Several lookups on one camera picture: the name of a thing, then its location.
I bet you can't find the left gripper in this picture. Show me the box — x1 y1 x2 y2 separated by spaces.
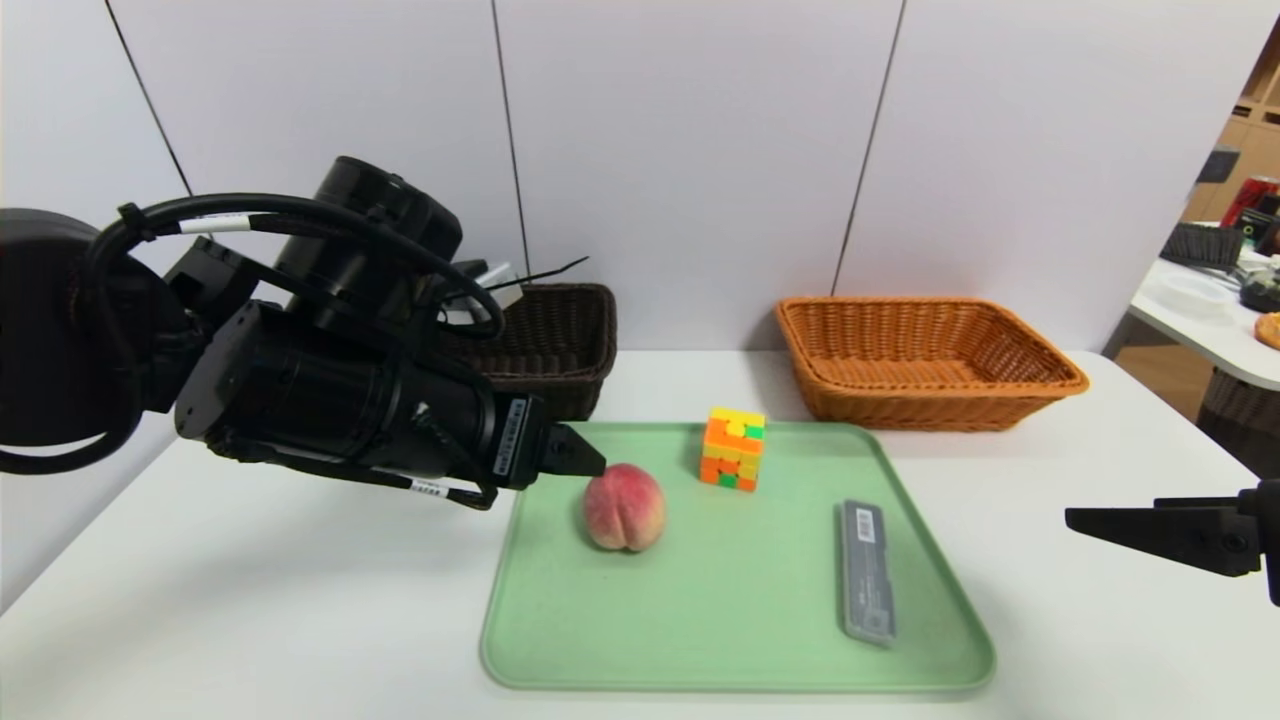
398 361 607 491

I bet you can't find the pink peach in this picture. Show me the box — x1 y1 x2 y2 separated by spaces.
584 463 667 552

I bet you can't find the colourful puzzle cube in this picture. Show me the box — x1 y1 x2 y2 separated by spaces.
698 406 766 492

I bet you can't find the grey pen case with barcode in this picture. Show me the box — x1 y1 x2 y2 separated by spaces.
837 499 897 646

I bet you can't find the dark brown wicker basket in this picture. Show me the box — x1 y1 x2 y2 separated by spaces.
440 283 618 421

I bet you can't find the orange wicker basket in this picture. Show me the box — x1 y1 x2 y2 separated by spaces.
776 297 1090 432

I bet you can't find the small dark wicker basket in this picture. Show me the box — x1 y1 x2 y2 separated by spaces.
1160 222 1244 271

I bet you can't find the green plastic tray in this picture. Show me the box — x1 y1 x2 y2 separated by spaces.
480 421 996 693

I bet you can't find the white side table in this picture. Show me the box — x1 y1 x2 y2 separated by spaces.
1127 255 1280 393

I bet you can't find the white plate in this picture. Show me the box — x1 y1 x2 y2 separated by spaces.
1150 275 1226 311

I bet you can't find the dark table base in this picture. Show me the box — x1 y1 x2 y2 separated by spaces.
1197 370 1280 481

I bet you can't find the black bowl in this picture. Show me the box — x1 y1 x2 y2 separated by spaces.
1238 270 1280 314

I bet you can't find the black box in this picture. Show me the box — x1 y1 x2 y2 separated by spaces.
1235 210 1280 256

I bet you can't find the red can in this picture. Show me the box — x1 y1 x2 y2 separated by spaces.
1222 177 1279 229

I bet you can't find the wooden shelf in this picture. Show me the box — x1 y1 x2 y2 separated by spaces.
1180 20 1280 226

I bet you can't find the thin labelled black cable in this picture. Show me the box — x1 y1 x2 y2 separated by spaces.
215 430 501 511

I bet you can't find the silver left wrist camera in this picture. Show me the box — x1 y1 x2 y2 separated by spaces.
436 260 525 326

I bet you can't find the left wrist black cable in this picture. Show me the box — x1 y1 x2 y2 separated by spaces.
85 193 506 341

